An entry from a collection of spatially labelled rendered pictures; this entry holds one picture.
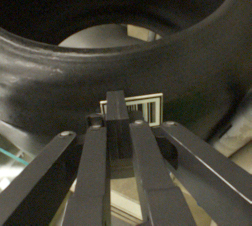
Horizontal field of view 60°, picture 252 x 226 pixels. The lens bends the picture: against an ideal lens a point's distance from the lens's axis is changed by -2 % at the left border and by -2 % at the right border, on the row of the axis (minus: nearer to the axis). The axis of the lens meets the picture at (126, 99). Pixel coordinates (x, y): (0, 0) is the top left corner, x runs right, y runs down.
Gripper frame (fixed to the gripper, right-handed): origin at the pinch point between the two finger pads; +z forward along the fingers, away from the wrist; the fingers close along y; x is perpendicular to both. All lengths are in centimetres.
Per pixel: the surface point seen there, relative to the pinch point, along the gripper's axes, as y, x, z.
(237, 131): 15.4, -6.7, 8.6
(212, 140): 15.0, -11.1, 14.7
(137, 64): 2.5, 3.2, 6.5
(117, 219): -4, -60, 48
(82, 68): -3.1, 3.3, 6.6
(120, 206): -8, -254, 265
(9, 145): -514, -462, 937
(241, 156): 19.9, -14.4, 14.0
